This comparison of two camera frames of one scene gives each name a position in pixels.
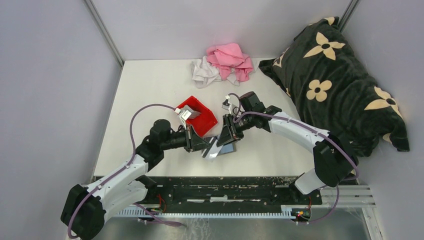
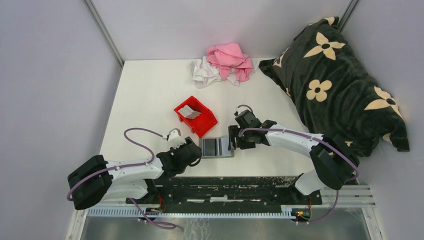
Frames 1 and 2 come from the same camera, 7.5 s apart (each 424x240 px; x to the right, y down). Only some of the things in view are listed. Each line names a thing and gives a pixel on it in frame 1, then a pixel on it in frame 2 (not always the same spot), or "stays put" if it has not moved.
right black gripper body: (244, 122) → (245, 141)
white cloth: (203, 73) stays put
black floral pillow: (333, 90) stays put
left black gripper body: (176, 140) → (188, 141)
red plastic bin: (203, 123) stays put
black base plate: (230, 192) stays put
